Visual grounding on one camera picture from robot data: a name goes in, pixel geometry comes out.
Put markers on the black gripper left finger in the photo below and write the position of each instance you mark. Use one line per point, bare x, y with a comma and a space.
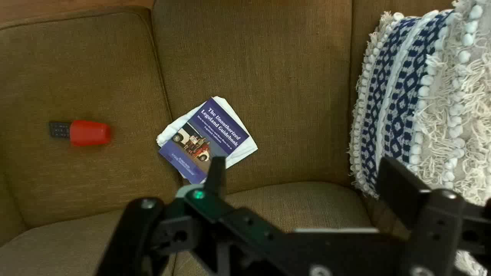
153, 230

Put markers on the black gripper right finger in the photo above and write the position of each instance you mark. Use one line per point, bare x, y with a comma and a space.
439, 230

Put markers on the blue Legoland guidebook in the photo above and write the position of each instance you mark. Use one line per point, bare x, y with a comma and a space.
215, 130

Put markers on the brown fabric couch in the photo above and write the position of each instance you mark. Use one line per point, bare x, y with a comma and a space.
266, 55

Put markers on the red and black small object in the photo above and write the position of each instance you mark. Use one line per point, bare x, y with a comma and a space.
89, 132

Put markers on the cream fringed pillow blue pattern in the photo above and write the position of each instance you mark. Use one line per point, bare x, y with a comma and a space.
404, 92

